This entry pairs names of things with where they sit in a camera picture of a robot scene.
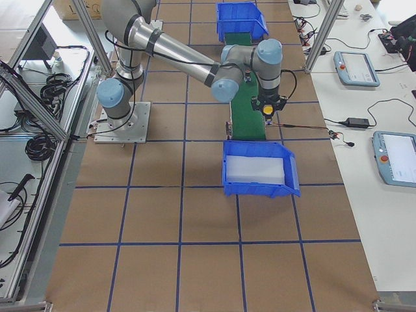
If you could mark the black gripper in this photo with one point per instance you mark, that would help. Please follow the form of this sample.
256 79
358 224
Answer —
268 97

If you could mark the yellow push button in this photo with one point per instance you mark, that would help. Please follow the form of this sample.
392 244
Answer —
268 112

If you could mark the red push button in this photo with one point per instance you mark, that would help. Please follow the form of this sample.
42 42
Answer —
247 76

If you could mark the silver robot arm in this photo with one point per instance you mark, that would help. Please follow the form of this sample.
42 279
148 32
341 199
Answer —
129 22

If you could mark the green conveyor belt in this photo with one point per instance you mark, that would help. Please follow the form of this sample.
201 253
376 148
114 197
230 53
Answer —
245 123

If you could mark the white foam pad right bin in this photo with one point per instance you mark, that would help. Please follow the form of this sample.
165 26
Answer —
254 170

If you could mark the blue bin right side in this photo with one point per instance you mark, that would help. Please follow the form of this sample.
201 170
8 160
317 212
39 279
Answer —
261 149

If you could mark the blue bin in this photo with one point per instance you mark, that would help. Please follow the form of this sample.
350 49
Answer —
240 17
261 149

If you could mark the black power adapter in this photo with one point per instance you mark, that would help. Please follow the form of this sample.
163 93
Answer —
358 123

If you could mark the blue bin left side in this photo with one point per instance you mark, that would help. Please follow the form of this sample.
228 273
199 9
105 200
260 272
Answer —
240 17

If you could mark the teach pendant near left bin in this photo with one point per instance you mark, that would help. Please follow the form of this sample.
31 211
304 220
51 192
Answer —
355 69

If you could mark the teach pendant bin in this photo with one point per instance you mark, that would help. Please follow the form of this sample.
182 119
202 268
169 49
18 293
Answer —
355 69
394 154

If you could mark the teach pendant near right bin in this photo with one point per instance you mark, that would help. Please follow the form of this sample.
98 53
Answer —
394 154

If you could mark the black control box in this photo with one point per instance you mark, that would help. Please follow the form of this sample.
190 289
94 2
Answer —
42 47

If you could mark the aluminium frame post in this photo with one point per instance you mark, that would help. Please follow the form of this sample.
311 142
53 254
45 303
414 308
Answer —
323 33

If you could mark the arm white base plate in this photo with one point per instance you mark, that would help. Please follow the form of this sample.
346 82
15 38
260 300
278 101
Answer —
131 129
157 24

